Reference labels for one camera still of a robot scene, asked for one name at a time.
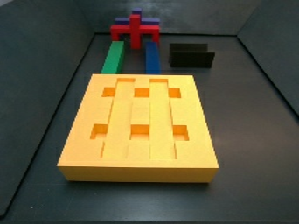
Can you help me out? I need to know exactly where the green rectangular bar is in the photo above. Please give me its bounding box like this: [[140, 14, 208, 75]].
[[102, 41, 124, 74]]

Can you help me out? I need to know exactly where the yellow slotted board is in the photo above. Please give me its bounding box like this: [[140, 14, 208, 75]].
[[57, 74, 219, 183]]

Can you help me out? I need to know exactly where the black front block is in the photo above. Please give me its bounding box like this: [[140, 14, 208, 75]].
[[170, 52, 215, 68]]

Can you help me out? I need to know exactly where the blue rectangular bar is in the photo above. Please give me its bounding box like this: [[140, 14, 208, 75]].
[[146, 42, 162, 74]]

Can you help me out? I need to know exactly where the red cross-shaped block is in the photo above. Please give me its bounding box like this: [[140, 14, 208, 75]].
[[110, 14, 160, 49]]

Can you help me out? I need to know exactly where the purple cross-shaped block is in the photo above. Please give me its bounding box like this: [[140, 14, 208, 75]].
[[115, 7, 160, 25]]

